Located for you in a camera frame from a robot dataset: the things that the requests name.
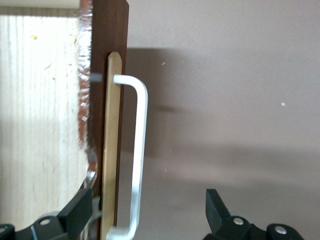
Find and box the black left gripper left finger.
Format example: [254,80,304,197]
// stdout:
[0,187,94,240]

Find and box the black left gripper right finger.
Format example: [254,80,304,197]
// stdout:
[201,188,305,240]

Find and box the white metal drawer handle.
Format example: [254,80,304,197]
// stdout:
[105,74,149,240]

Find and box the tan wooden stick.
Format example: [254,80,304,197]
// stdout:
[99,51,124,240]

